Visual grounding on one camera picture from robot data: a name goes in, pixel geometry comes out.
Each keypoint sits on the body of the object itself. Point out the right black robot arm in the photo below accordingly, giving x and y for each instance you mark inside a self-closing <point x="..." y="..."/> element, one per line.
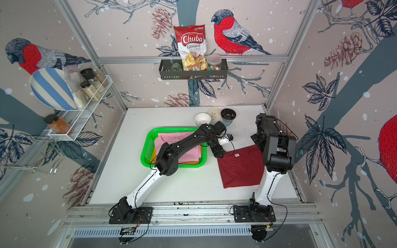
<point x="277" y="149"/>

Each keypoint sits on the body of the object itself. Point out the pink t-shirt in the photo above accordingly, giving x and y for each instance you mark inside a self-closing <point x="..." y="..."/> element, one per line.
<point x="191" y="156"/>

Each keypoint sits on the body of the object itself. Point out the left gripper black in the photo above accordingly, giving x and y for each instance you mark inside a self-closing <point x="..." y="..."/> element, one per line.
<point x="219" y="155"/>

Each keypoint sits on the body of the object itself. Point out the green glass jar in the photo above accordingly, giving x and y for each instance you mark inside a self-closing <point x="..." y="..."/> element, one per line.
<point x="176" y="67"/>

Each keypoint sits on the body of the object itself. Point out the white wire wall rack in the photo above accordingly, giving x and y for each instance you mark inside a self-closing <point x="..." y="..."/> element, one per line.
<point x="77" y="119"/>

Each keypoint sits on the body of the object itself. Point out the beige and blue plate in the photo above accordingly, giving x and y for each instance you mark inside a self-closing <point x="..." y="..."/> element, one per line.
<point x="215" y="114"/>

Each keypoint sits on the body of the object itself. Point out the green plastic basket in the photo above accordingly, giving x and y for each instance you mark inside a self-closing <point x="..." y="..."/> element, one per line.
<point x="149" y="153"/>

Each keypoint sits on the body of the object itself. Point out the small white bowl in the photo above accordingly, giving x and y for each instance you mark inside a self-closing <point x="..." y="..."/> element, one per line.
<point x="202" y="118"/>

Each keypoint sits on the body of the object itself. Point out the dark red t-shirt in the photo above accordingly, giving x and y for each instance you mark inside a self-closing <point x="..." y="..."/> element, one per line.
<point x="243" y="168"/>

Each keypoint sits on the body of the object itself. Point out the Chuba cassava chips bag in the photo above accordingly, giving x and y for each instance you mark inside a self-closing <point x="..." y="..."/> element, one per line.
<point x="191" y="43"/>

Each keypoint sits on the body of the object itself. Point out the orange spice jar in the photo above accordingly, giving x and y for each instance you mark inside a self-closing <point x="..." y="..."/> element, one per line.
<point x="58" y="125"/>

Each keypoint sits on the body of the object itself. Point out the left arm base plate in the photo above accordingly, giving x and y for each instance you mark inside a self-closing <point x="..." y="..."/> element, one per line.
<point x="139" y="215"/>

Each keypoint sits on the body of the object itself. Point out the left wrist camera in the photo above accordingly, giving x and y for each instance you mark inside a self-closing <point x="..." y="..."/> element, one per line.
<point x="227" y="138"/>

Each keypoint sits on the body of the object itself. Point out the black lid spice jar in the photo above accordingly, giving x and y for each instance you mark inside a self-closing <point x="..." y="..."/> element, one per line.
<point x="90" y="90"/>
<point x="90" y="76"/>

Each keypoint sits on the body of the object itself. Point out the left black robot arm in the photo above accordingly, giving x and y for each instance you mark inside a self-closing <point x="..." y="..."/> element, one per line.
<point x="166" y="164"/>

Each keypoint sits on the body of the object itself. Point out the blue striped plate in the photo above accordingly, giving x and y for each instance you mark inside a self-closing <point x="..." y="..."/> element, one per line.
<point x="49" y="86"/>

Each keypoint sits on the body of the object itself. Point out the black bowl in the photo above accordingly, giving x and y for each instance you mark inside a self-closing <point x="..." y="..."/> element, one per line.
<point x="228" y="115"/>

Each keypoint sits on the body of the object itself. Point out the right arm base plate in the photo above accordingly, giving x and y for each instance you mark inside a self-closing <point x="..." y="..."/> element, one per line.
<point x="246" y="214"/>

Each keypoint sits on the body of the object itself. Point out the chrome wire hanger rack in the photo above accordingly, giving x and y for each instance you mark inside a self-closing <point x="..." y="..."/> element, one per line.
<point x="30" y="154"/>

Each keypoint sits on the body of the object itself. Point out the black wall shelf basket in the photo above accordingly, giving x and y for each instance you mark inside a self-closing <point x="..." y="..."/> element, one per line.
<point x="167" y="74"/>

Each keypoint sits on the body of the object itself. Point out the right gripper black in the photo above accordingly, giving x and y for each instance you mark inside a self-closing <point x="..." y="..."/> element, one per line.
<point x="260" y="145"/>

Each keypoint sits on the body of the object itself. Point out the clear lidded candy jar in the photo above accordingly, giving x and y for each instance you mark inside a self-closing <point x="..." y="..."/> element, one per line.
<point x="214" y="62"/>

